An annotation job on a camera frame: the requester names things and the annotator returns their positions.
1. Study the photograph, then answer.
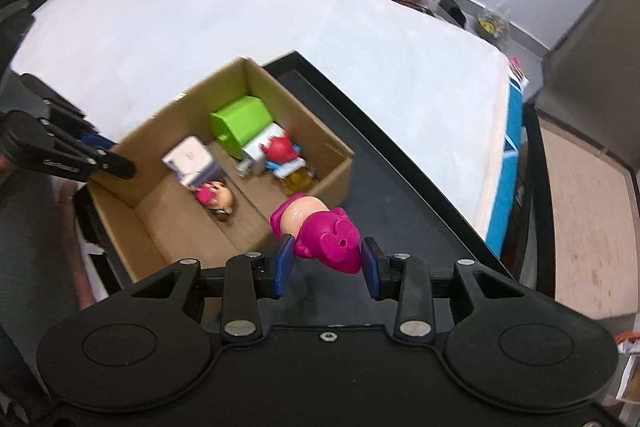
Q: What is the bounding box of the white plug adapter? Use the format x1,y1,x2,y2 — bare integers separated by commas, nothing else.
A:
235,122,285,176

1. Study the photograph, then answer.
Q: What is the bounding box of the pink bear figurine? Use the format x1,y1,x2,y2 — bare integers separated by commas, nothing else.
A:
269,194,361,274

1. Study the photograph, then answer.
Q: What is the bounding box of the black shallow tray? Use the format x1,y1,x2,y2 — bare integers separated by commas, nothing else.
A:
74,53,501,284

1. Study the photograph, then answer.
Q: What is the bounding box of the brown cardboard box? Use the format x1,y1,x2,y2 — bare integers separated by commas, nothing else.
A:
87,58,354,282

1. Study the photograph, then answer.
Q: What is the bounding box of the red blue creature figurine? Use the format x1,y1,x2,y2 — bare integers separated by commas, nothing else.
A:
260,131,300,170

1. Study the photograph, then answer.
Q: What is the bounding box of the green plastic box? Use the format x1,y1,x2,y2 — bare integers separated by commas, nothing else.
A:
210,95,273,159

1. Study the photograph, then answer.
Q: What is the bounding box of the cartoon print blue blanket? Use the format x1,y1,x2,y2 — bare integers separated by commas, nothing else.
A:
485,57,528,258

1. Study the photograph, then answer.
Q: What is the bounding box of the black box lid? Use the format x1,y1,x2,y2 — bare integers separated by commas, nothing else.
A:
518,104,639,320

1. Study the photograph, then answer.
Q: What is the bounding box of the miniature beer mug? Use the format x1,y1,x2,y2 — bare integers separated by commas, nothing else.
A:
273,157,314,196

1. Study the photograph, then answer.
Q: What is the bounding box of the white lavender cube charger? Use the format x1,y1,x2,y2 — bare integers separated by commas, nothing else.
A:
162,135,226,188

